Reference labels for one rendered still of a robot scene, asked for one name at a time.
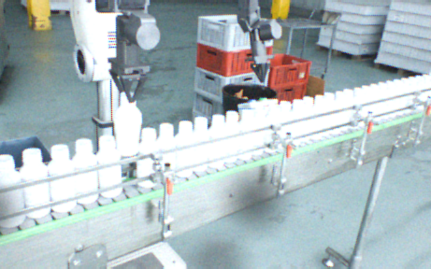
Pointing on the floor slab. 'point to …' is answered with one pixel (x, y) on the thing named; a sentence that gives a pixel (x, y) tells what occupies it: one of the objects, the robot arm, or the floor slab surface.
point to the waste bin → (244, 94)
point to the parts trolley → (306, 36)
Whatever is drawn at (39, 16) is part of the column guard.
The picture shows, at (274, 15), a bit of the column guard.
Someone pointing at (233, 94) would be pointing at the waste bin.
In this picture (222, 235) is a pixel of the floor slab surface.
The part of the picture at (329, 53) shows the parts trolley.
